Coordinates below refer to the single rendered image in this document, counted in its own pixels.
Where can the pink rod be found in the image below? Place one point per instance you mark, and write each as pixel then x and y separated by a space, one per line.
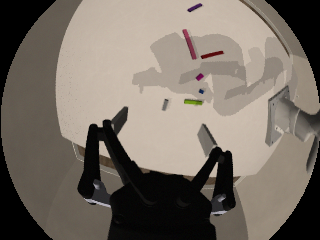
pixel 189 43

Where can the lime green rod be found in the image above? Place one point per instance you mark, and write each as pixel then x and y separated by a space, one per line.
pixel 194 102

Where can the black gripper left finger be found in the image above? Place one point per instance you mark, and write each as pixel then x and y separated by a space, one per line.
pixel 90 186

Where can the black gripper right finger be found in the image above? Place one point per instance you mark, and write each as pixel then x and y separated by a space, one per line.
pixel 223 198

